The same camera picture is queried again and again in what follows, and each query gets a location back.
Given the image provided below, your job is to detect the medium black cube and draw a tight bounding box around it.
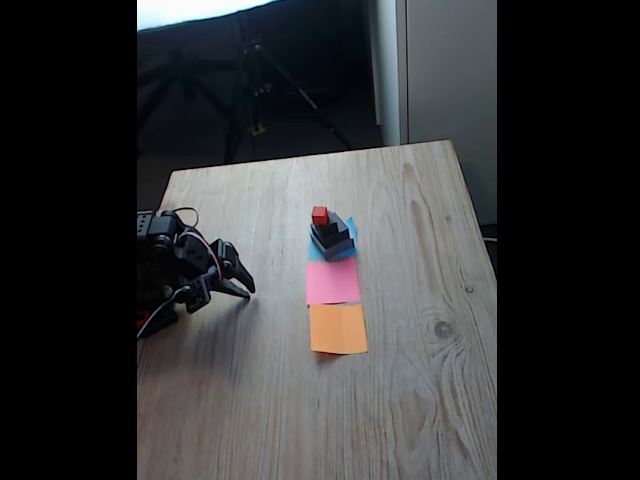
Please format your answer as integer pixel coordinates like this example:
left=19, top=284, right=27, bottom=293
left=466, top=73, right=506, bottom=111
left=309, top=217, right=350, bottom=251

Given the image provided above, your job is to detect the black tripod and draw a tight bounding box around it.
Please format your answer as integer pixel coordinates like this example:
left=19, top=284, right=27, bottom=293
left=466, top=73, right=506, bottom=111
left=219, top=39, right=354, bottom=164

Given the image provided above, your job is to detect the pink paper sheet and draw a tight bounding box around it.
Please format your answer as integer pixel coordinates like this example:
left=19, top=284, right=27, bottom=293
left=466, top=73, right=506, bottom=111
left=305, top=258, right=361, bottom=306

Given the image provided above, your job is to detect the orange paper sheet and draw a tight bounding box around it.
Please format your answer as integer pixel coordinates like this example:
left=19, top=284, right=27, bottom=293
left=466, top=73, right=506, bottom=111
left=308, top=302, right=369, bottom=355

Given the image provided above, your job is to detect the bright white light panel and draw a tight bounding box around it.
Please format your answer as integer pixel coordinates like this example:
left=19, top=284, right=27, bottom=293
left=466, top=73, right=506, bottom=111
left=137, top=0, right=281, bottom=31

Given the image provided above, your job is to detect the black light stand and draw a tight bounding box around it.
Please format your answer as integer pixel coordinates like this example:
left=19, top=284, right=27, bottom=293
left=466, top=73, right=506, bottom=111
left=137, top=47, right=226, bottom=146

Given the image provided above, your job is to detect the large grey cube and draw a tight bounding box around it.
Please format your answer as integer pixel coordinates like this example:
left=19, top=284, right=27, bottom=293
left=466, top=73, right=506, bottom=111
left=312, top=234, right=356, bottom=261

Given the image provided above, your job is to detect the blue paper sheet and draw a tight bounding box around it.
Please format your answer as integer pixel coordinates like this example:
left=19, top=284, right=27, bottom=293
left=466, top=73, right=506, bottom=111
left=307, top=216, right=360, bottom=261

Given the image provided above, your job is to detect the white cabinet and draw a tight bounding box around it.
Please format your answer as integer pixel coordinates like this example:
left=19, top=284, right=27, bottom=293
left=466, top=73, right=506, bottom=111
left=369, top=0, right=498, bottom=226

